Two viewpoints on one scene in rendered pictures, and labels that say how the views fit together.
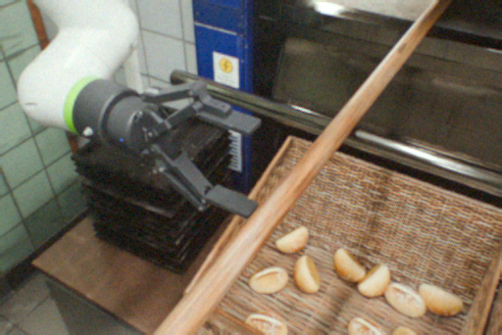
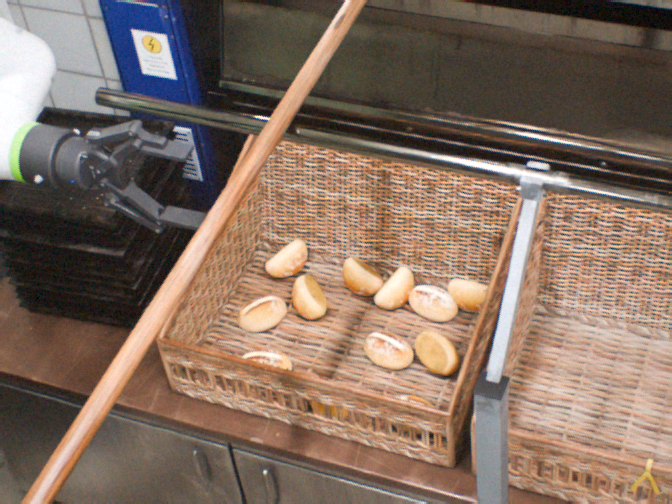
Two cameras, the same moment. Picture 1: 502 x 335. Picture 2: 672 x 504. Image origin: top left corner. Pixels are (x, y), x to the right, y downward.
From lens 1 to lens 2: 1.21 m
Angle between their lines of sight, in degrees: 7
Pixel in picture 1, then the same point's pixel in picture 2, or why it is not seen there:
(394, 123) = (374, 89)
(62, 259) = not seen: outside the picture
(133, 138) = (83, 177)
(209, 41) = (123, 17)
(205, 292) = (173, 283)
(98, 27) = (19, 72)
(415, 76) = (383, 30)
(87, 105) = (33, 154)
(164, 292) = not seen: hidden behind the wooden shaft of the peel
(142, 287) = (101, 355)
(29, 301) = not seen: outside the picture
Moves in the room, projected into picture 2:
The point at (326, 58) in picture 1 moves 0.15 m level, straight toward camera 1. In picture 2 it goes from (278, 19) to (274, 70)
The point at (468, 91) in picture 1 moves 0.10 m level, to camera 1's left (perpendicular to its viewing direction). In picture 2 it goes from (442, 41) to (386, 51)
